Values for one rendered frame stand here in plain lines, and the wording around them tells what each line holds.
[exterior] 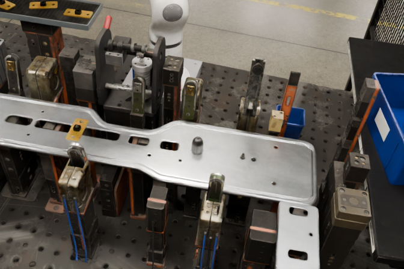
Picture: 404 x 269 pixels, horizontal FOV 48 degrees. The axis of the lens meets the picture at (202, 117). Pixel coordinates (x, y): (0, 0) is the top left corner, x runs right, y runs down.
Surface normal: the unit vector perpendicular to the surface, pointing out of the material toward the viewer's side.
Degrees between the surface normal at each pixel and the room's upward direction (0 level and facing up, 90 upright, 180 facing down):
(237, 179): 0
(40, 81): 90
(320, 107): 0
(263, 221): 0
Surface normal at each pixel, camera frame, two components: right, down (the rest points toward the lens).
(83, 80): -0.16, 0.68
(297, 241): 0.07, -0.72
